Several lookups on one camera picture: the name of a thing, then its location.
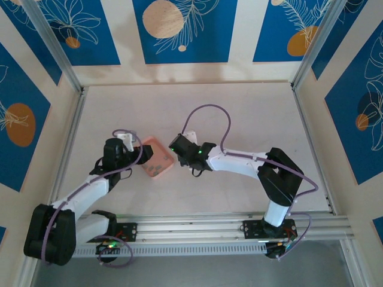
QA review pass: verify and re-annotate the pink plastic tray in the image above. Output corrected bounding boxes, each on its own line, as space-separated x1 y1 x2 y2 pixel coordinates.
138 135 176 182

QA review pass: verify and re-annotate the black left controller board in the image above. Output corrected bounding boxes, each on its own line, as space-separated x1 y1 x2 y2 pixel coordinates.
95 242 122 255

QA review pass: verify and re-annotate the black controller board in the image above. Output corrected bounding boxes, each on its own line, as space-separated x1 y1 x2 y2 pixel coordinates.
265 241 290 260
95 242 122 255

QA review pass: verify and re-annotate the black right controller board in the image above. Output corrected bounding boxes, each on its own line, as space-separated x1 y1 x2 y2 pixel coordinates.
265 241 290 260

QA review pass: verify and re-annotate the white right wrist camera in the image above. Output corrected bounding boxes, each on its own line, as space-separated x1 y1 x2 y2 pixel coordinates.
183 130 197 146

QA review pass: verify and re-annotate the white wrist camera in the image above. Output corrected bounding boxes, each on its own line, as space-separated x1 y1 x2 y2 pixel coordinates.
183 130 197 146
117 132 136 150

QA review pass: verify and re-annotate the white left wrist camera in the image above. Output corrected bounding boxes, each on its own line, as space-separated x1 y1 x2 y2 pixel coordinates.
117 132 136 150

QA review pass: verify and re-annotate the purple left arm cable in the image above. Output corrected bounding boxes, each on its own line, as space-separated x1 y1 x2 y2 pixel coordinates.
41 128 144 269

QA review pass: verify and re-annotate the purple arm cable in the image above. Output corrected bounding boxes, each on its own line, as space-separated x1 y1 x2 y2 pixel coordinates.
183 103 319 260
41 128 144 269

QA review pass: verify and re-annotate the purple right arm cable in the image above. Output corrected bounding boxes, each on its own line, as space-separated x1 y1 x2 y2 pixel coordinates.
183 103 319 260

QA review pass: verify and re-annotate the aluminium side rail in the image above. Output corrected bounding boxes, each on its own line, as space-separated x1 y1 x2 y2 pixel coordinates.
291 83 339 215
47 86 88 207

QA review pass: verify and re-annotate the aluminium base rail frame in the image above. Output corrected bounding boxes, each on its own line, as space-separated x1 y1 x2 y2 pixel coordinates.
71 210 355 248

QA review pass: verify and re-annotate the grey slotted cable duct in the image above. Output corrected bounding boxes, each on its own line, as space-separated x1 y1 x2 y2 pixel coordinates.
71 243 268 258

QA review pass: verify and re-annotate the aluminium corner post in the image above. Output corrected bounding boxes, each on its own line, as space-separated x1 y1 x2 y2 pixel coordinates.
290 0 345 89
22 0 86 94

